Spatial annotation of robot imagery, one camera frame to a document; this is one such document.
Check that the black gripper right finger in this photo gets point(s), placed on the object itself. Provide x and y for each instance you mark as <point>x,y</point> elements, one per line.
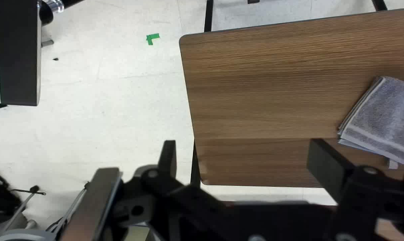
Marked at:
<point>330,167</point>

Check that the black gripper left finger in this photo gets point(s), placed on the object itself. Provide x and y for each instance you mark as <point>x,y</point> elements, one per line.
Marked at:
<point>167,158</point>

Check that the grey cloth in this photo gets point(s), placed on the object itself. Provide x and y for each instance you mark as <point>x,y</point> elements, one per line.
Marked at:
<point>382,117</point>

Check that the grey metal bar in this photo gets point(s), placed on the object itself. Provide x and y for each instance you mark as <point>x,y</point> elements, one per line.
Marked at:
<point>95,204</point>

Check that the green tape corner mark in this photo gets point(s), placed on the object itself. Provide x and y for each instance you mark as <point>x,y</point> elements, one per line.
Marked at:
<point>151,38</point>

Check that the thin black table leg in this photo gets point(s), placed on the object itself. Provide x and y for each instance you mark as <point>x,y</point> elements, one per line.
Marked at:
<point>208,13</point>
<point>378,4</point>

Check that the black upright post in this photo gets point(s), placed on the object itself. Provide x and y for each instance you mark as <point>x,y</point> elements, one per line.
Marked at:
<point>16,53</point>

